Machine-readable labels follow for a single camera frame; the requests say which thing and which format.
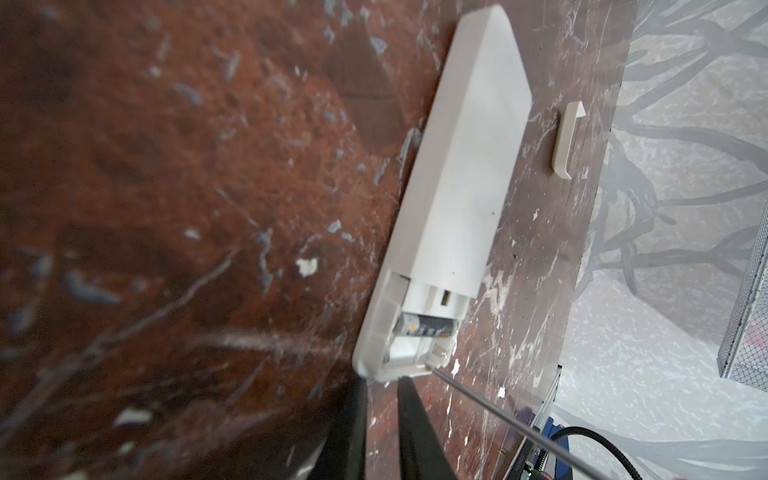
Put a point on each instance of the white wire basket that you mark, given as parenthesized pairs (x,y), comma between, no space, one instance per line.
(742,356)

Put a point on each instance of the white battery cover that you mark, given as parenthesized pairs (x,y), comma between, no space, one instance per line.
(572,113)

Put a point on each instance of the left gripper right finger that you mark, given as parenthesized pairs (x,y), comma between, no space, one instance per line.
(421,456)

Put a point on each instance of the battery in remote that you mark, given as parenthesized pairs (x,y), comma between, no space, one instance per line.
(415,325)

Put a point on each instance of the white remote control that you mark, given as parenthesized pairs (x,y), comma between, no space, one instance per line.
(444,231)

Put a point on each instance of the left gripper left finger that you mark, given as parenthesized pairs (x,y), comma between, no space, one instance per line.
(343,455)

